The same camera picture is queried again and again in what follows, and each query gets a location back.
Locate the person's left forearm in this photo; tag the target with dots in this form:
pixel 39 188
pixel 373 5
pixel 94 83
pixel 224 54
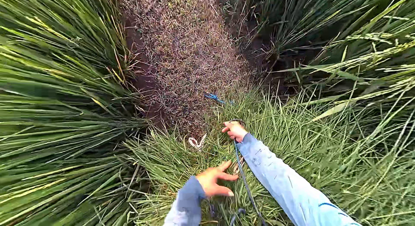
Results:
pixel 188 203

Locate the person's left thumb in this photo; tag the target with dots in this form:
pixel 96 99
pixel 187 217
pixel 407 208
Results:
pixel 224 190

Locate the person's left hand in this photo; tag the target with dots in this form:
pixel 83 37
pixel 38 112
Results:
pixel 209 180

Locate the person's right hand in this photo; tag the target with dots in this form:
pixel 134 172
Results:
pixel 238 132

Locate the person's right forearm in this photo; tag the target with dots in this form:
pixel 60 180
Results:
pixel 285 180

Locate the person's right fingers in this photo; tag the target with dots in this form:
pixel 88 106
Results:
pixel 227 126

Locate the pile of cut green grass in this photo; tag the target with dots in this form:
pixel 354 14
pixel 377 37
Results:
pixel 291 135

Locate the standing green rice plants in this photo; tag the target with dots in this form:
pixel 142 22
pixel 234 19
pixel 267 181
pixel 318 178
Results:
pixel 58 109
pixel 366 41

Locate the person's left fingers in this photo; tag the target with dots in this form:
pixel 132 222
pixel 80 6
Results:
pixel 224 165

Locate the person's left index finger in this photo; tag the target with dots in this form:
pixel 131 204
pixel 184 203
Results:
pixel 229 177

